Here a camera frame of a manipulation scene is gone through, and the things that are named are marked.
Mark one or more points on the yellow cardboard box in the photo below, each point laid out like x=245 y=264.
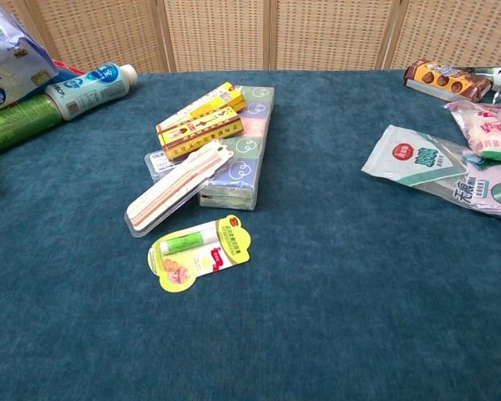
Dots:
x=198 y=127

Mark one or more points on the pastel tissue multipack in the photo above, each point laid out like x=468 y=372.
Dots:
x=242 y=144

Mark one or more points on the chopsticks in clear package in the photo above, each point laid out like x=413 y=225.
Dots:
x=179 y=189

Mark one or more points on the green lip balm blister card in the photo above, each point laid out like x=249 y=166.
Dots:
x=200 y=252

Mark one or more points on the teal tablecloth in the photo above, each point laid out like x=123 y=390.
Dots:
x=275 y=292

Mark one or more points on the clear plastic flat case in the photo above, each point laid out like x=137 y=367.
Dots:
x=160 y=163

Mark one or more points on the woven rattan folding screen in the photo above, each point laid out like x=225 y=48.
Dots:
x=250 y=33

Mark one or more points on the white green salt bag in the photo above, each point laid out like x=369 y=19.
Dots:
x=417 y=156

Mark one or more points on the white blue plastic bottle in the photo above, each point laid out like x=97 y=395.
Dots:
x=89 y=89

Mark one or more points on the red package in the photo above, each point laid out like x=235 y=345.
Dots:
x=69 y=69

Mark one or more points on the brown chocolate cookie package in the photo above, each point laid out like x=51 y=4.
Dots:
x=444 y=80

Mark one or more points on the pink hook package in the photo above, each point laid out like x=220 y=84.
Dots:
x=484 y=190

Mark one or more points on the green cylindrical package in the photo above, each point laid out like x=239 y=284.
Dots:
x=16 y=122

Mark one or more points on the pink sponge package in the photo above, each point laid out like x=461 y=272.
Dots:
x=490 y=127

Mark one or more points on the white blue paper bag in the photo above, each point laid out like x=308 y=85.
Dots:
x=8 y=54

